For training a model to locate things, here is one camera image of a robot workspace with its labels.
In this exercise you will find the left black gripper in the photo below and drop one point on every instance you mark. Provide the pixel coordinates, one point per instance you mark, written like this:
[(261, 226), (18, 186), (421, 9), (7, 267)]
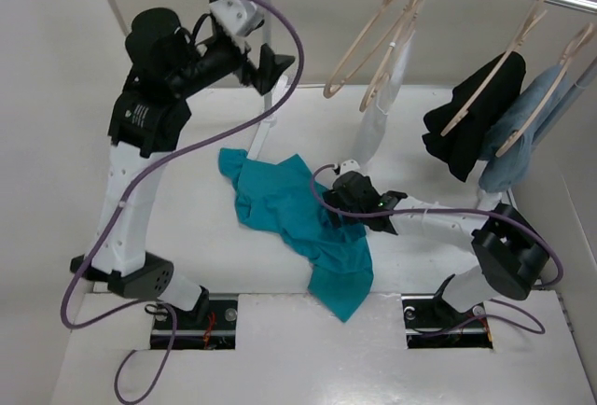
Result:
[(269, 66)]

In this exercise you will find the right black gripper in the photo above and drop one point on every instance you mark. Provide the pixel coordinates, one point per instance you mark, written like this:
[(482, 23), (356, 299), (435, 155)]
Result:
[(332, 197)]

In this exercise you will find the teal t shirt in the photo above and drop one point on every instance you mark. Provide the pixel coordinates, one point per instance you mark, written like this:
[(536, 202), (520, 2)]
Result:
[(276, 197)]

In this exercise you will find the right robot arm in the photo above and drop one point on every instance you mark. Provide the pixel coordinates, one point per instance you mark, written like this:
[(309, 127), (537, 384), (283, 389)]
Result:
[(510, 255)]

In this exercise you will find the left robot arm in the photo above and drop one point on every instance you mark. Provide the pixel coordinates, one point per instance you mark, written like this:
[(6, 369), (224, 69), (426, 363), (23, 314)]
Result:
[(169, 64)]

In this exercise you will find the white hanging shirt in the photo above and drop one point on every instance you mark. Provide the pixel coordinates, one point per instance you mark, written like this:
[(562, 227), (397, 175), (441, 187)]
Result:
[(372, 128)]

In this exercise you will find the black hanging shirt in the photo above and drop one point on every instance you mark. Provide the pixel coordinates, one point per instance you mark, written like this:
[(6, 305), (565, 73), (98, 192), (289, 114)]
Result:
[(461, 148)]

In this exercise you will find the light blue hanging shirt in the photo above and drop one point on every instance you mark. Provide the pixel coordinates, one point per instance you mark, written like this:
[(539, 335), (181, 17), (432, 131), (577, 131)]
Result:
[(513, 143)]

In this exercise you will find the hanger holding white shirt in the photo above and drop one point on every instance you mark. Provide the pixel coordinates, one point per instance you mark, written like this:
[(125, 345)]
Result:
[(403, 31)]

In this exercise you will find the hanger holding black shirt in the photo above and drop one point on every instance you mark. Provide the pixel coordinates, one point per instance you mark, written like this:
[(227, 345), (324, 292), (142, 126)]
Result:
[(535, 14)]

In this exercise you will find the white rack base foot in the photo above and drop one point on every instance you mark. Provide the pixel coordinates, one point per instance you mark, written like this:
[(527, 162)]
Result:
[(265, 125)]

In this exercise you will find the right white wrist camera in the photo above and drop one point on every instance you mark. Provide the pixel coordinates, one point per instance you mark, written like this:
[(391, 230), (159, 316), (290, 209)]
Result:
[(345, 167)]

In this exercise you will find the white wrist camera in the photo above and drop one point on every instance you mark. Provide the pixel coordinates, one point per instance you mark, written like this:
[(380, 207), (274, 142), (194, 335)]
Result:
[(345, 167), (239, 18)]

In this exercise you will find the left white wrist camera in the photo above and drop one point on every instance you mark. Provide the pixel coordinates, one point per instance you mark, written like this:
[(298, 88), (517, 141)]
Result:
[(239, 18)]

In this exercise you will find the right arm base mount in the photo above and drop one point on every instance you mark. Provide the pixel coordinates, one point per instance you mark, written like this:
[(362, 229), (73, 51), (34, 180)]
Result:
[(431, 324)]

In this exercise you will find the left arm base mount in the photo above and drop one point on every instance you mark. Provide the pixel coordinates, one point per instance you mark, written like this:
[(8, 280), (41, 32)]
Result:
[(216, 331)]

